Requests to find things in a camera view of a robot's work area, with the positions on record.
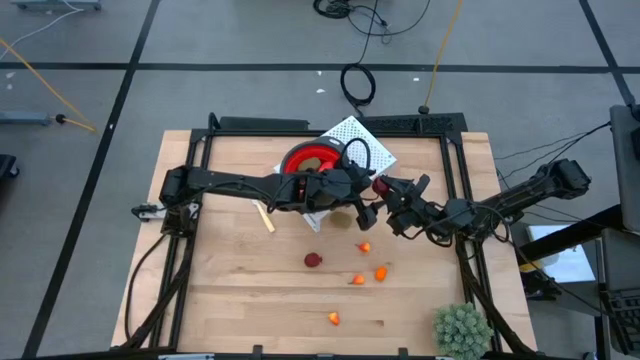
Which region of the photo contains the white perforated metal riser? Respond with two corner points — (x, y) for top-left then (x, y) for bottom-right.
(273, 115), (398, 234)

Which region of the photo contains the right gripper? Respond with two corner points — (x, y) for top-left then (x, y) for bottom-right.
(380, 172), (452, 238)

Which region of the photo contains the white sheet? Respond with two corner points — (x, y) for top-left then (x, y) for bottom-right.
(527, 224), (596, 285)

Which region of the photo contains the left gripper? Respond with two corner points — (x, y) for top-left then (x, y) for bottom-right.
(298, 166), (382, 233)

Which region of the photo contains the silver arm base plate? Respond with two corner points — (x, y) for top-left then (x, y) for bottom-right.
(130, 202), (169, 222)

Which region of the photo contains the black perforated box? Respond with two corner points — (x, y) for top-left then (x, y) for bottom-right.
(357, 112), (469, 134)

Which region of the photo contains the red collapsible bowl grey rim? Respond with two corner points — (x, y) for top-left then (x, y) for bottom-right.
(278, 135), (352, 177)

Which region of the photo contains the black keyboard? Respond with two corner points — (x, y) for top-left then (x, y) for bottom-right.
(602, 289), (640, 356)

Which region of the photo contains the black floor stand foot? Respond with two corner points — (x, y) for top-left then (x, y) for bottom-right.
(0, 153), (21, 181)

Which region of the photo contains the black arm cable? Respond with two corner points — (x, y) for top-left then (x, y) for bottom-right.
(123, 232), (169, 344)

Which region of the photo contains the white floor cable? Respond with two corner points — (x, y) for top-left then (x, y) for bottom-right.
(0, 7), (84, 49)

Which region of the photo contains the black rectangular box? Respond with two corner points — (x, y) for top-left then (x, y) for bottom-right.
(218, 115), (311, 132)

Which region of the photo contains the knife with cream handle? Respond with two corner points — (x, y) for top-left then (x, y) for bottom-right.
(251, 199), (277, 234)

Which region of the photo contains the grey cabinet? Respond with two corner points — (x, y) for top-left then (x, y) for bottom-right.
(608, 103), (640, 234)

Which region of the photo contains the black diagonal beam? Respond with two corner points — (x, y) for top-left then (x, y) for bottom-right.
(517, 204), (626, 261)

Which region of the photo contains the black aluminium rig frame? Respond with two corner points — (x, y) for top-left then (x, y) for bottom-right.
(110, 112), (539, 360)

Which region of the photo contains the grey metal floor bar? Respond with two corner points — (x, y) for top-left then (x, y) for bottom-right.
(0, 110), (54, 126)

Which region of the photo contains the grey metal floor base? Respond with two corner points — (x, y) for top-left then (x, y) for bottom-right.
(10, 0), (103, 11)

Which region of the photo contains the yellow hanging cable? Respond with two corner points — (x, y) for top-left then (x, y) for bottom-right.
(0, 37), (97, 134)
(418, 0), (466, 115)

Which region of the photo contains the black cable bundle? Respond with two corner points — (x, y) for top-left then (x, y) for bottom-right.
(312, 0), (432, 39)

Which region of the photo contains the black coiled floor cable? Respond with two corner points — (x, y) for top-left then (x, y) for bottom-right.
(339, 0), (381, 117)

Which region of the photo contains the green artificial plant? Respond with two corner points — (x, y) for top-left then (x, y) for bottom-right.
(432, 302), (495, 360)

